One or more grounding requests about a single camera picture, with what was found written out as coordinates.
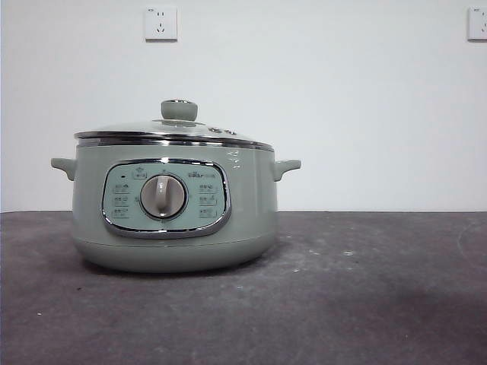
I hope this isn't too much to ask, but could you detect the glass lid with green knob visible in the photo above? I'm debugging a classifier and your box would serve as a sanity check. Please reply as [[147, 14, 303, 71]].
[[74, 99, 274, 150]]

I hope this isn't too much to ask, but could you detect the pale green electric cooking pot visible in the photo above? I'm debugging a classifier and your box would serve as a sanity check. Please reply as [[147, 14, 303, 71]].
[[50, 141, 302, 274]]

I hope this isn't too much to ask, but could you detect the white wall socket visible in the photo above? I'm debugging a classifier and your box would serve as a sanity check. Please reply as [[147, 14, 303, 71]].
[[467, 6, 487, 43], [144, 5, 179, 43]]

